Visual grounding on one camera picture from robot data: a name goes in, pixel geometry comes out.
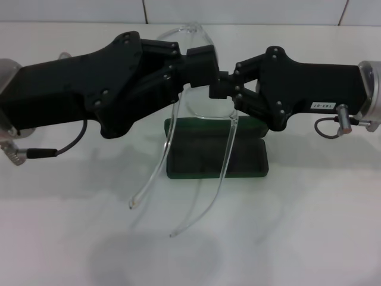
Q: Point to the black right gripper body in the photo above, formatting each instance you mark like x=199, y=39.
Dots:
x=312, y=86

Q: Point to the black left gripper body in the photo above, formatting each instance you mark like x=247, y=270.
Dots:
x=59, y=86

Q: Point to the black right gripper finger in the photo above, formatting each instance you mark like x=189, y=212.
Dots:
x=247, y=98
x=247, y=70

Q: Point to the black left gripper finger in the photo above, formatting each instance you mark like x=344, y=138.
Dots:
x=202, y=73
x=160, y=49

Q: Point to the clear white glasses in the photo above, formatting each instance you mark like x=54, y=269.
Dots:
x=231, y=140

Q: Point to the green glasses case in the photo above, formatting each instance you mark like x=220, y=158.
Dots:
x=202, y=161

